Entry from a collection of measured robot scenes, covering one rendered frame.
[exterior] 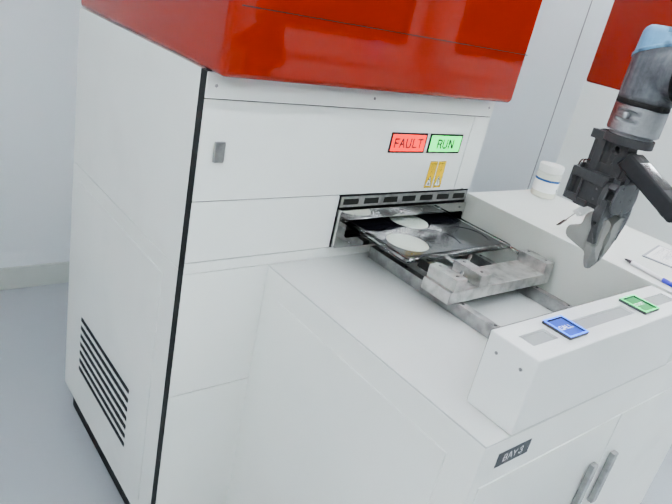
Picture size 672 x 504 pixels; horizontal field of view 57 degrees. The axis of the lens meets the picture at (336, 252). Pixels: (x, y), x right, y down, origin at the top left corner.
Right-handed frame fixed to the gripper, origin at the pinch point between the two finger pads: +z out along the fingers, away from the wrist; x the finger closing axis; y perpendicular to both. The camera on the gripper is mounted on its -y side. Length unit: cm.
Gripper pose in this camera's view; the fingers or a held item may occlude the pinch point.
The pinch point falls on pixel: (593, 262)
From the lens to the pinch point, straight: 106.7
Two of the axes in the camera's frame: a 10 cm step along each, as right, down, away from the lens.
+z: -2.0, 9.0, 3.9
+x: -7.8, 0.9, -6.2
